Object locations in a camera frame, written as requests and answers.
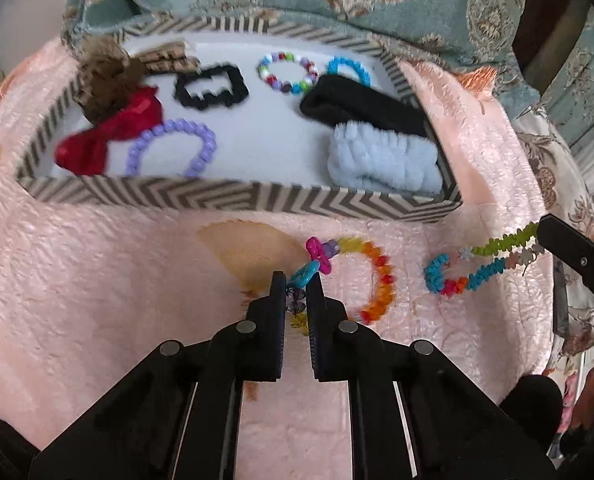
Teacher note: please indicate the striped jewelry tray box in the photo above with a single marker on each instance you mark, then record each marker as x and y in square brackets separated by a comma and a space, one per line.
[269, 157]

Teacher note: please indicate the leopard bow brown scrunchie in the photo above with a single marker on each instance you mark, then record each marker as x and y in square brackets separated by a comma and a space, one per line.
[109, 75]

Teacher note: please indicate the red satin bow clip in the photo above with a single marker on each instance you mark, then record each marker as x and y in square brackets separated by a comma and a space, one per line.
[85, 153]

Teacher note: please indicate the black scrunchie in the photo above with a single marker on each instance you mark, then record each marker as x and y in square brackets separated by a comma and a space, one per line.
[221, 85]

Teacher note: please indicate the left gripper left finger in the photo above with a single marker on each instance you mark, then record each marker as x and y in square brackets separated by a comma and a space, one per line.
[176, 414]

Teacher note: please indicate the pink quilted bedspread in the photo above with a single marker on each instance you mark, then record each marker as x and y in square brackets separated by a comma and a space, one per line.
[87, 291]

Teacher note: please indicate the teal damask blanket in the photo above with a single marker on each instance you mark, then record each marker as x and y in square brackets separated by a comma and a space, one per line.
[457, 34]

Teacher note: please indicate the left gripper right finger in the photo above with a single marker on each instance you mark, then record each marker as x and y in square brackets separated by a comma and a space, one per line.
[413, 413]

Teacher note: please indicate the light blue fluffy headband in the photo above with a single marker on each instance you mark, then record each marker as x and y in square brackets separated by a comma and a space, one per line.
[371, 159]

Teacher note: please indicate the black headband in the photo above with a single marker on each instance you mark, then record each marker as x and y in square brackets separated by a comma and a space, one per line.
[335, 100]

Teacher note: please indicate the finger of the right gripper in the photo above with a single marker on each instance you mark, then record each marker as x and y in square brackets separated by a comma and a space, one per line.
[569, 246]

